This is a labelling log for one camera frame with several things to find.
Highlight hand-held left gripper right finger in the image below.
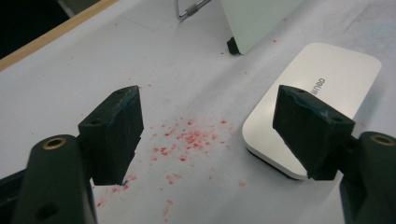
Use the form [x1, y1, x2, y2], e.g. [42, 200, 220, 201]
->
[273, 84, 356, 182]

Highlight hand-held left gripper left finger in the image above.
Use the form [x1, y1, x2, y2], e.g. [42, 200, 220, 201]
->
[78, 85, 145, 187]

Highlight white board eraser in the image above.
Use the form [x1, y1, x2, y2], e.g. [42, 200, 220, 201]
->
[242, 42, 382, 181]

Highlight scattered red crumbs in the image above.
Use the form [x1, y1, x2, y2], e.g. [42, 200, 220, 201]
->
[94, 117, 248, 223]

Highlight white standing board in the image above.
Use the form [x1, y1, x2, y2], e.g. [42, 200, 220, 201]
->
[219, 0, 304, 56]

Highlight metal wire handle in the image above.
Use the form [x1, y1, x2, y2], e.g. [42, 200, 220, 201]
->
[174, 0, 213, 22]

